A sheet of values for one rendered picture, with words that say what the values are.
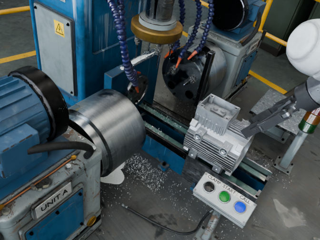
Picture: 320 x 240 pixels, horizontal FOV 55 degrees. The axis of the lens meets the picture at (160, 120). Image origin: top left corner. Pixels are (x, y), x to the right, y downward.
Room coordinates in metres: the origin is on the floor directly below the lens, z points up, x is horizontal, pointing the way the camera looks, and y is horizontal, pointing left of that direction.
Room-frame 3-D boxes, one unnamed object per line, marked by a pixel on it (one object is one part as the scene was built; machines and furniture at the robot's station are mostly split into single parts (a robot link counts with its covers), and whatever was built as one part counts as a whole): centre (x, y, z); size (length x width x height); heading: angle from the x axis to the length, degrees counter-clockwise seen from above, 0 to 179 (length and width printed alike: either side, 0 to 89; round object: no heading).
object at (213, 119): (0.86, -0.19, 1.11); 0.12 x 0.11 x 0.07; 61
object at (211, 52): (1.04, -0.14, 1.12); 0.04 x 0.03 x 0.26; 60
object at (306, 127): (0.98, -0.58, 1.05); 0.06 x 0.06 x 0.04
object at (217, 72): (1.28, -0.13, 1.04); 0.41 x 0.25 x 0.25; 150
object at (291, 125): (1.25, -0.58, 0.86); 0.27 x 0.24 x 0.12; 150
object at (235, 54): (1.51, -0.26, 0.99); 0.35 x 0.31 x 0.37; 150
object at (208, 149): (0.84, -0.23, 1.01); 0.20 x 0.19 x 0.19; 61
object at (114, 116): (0.68, 0.21, 1.04); 0.37 x 0.25 x 0.25; 150
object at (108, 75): (1.07, 0.17, 0.97); 0.30 x 0.11 x 0.34; 150
